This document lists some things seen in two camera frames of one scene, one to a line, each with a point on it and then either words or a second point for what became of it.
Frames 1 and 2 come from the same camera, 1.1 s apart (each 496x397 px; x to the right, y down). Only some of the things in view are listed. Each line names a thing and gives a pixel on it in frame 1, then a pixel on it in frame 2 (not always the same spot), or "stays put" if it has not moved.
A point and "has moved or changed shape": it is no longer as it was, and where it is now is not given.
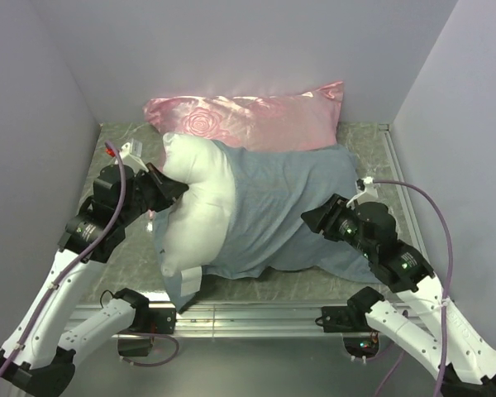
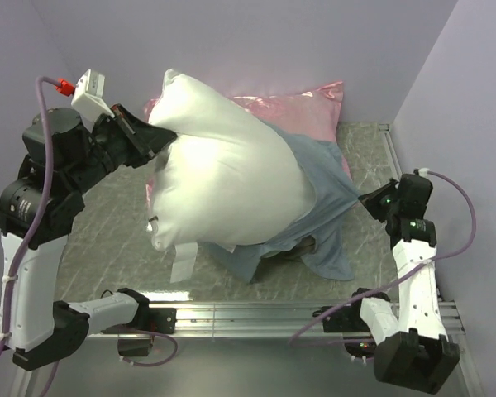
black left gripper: [169, 191] -> [145, 138]
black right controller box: [362, 347] stays put
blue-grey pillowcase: [274, 187] has moved or changed shape
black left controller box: [134, 346] stays put
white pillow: [199, 222] has moved or changed shape
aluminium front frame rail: [244, 321] stays put
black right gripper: [325, 217] -> [372, 199]
